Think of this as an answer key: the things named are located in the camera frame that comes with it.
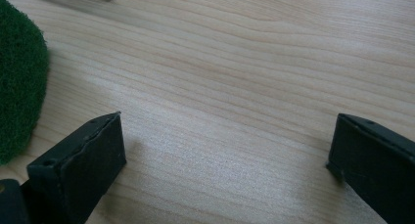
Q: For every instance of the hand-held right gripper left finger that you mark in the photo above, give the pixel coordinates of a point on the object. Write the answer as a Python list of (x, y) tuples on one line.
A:
[(78, 171)]

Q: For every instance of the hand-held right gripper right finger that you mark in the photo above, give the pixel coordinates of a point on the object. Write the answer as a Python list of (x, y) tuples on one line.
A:
[(378, 165)]

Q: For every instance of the green sponge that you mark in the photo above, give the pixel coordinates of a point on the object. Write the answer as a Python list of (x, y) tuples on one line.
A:
[(19, 80)]

